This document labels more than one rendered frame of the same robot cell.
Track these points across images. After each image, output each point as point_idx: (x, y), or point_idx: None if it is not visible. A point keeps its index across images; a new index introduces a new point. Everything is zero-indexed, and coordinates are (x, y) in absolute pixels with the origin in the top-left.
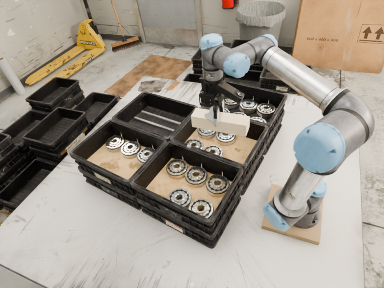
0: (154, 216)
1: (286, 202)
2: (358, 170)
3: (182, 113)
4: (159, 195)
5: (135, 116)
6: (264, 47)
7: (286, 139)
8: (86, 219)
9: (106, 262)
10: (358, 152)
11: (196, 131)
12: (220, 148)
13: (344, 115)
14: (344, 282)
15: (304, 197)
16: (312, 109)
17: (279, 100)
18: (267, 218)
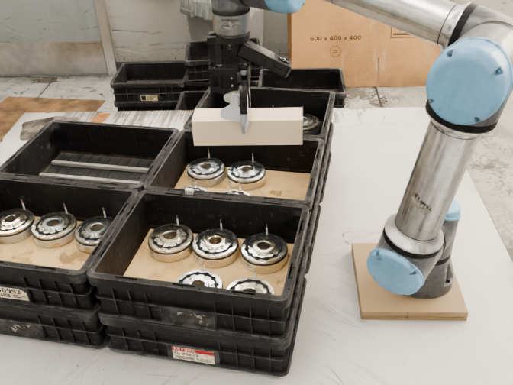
0: (140, 351)
1: (414, 224)
2: (478, 197)
3: (145, 151)
4: (162, 281)
5: (40, 173)
6: None
7: (346, 174)
8: None
9: None
10: (468, 173)
11: (185, 178)
12: (246, 192)
13: (491, 27)
14: None
15: (446, 201)
16: (370, 124)
17: (321, 105)
18: (379, 279)
